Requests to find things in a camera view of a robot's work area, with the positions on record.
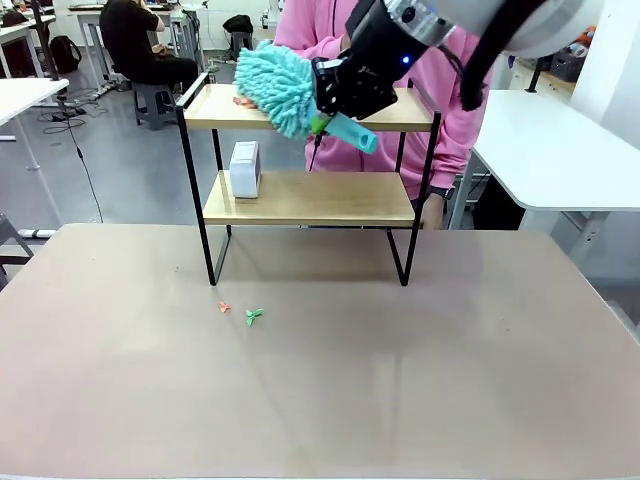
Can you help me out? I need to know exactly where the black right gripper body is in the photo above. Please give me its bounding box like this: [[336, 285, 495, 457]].
[[343, 0, 432, 86]]

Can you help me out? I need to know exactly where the teal chenille duster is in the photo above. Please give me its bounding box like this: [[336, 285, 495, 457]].
[[233, 39, 380, 155]]

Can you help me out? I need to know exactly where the white power strip block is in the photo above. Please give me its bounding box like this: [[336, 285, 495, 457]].
[[229, 140, 263, 201]]

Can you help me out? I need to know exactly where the person's left forearm pink sleeve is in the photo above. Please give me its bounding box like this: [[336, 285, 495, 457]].
[[414, 112, 489, 192]]

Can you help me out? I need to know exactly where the two-tier wooden metal shelf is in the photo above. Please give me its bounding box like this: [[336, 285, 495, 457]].
[[175, 71, 443, 288]]

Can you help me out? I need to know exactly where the person's left hand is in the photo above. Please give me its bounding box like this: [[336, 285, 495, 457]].
[[421, 196, 445, 232]]

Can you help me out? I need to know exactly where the person in pink jacket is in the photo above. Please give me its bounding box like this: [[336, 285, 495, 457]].
[[273, 0, 495, 200]]

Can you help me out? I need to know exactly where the black bag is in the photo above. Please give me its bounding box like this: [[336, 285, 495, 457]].
[[222, 14, 256, 36]]

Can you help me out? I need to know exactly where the black stand pole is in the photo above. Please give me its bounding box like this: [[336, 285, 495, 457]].
[[30, 0, 69, 84], [527, 59, 547, 94]]

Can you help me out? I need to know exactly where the grey plastic stool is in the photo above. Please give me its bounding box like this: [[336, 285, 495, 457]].
[[130, 81, 179, 133]]

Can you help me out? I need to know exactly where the grey storage crate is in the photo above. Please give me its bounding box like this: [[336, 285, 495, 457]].
[[548, 49, 582, 84]]

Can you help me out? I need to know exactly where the large white side table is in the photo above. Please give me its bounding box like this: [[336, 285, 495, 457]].
[[471, 89, 640, 232]]

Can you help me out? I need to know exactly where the seated person in black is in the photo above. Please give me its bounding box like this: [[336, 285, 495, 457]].
[[98, 0, 200, 86]]

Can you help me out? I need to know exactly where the black backpack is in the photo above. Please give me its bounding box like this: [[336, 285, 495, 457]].
[[48, 34, 83, 74]]

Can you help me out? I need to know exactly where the black jacket drawstring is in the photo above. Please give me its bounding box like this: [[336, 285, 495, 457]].
[[306, 133, 322, 173]]

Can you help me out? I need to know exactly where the black right arm cable sleeve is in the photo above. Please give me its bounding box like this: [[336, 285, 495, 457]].
[[458, 0, 532, 113]]

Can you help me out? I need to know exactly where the black floor cable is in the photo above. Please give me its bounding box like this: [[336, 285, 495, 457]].
[[42, 94, 105, 224]]

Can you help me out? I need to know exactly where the grey chair frame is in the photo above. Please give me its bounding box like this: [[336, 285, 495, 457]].
[[0, 211, 36, 292]]

